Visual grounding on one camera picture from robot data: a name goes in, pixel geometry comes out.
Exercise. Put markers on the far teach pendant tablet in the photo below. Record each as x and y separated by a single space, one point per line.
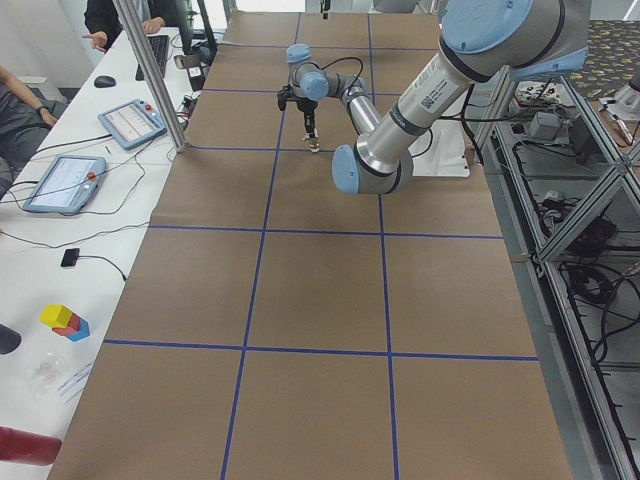
133 123

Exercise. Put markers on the yellow block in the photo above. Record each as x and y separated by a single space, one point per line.
56 316

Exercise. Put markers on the near teach pendant tablet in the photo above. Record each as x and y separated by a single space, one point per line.
67 185

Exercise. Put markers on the small black device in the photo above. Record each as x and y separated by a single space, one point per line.
70 257

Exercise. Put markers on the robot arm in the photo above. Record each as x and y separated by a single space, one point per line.
535 39

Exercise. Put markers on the seated person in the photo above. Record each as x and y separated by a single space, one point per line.
25 122

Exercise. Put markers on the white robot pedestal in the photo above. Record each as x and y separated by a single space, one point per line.
440 152

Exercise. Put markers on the clear plastic bag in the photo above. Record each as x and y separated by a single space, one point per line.
45 373

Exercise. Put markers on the standing person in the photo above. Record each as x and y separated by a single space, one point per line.
102 20

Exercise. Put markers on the black keyboard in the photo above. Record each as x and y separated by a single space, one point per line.
159 45

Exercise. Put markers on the black computer mouse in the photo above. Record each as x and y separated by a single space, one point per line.
104 81

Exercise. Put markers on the red cylinder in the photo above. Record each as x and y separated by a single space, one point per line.
24 447

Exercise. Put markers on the aluminium frame post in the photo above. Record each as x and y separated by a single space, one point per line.
152 74

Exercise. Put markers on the blue block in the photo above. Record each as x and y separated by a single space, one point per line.
82 333

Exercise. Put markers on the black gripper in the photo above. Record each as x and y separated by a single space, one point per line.
304 106

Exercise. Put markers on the red block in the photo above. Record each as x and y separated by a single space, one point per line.
71 328

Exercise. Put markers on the teach pendant tablet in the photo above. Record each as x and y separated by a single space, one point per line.
67 185
133 123

